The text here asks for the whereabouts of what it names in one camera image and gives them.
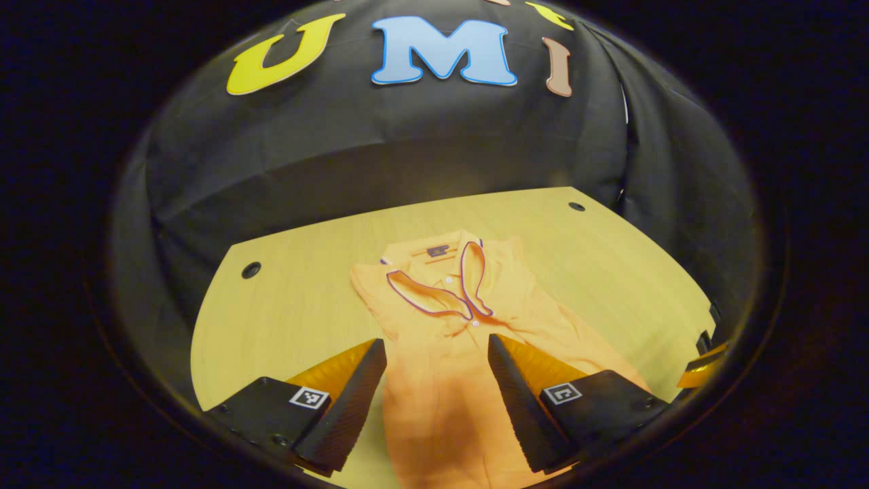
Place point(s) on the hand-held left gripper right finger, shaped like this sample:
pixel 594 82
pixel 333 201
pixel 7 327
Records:
pixel 519 407

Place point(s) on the orange collared T-shirt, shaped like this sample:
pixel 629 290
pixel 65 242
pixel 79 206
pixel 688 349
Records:
pixel 441 407

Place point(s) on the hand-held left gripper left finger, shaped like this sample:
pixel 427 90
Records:
pixel 349 401

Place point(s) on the black backdrop cloth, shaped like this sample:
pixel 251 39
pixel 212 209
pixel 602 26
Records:
pixel 373 149

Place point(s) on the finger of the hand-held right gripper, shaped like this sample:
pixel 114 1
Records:
pixel 703 367

